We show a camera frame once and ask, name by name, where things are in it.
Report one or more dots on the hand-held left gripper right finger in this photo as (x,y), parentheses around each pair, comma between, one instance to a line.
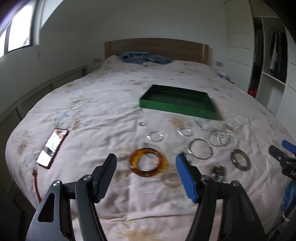
(186,178)

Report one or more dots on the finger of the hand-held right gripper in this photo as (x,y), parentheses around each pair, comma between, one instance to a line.
(277,151)
(289,146)

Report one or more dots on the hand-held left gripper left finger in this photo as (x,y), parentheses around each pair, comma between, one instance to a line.
(105,178)

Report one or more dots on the clear glass bangle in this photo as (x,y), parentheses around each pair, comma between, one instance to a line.
(164,180)

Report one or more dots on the large silver bangle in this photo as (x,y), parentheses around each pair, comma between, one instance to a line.
(189,149)

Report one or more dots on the amber resin bangle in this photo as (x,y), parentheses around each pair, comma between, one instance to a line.
(134,162)

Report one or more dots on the dark grey stone bangle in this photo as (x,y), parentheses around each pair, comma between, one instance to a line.
(233,160)

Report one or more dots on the thin silver bangle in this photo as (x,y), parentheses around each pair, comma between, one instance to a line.
(229,139)
(210,138)

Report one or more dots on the small silver bangle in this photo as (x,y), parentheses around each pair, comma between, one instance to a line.
(179,132)

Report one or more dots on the twisted silver bangle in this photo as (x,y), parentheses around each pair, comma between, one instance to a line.
(148,136)

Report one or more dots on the green jewelry tray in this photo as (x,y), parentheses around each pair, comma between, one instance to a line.
(178,102)

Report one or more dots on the person's right hand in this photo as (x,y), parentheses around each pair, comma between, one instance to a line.
(291,194)

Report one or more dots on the smartphone with red case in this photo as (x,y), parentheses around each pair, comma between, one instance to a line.
(52,148)

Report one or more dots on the red box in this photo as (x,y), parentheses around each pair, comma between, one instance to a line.
(252,92)

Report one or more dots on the bed with floral sheet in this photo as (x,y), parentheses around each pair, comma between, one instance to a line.
(97,109)

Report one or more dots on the hanging dark clothes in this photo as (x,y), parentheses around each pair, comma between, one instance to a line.
(277,55)

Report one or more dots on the tissue box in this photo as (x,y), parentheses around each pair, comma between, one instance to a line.
(222,74)

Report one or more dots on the white open wardrobe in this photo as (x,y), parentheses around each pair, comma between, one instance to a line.
(240,46)

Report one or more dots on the blue folded blanket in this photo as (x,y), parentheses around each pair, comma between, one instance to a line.
(143,58)

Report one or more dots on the wooden headboard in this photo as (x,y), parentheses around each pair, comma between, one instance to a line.
(157,47)

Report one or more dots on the window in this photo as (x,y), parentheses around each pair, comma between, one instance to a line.
(19,27)

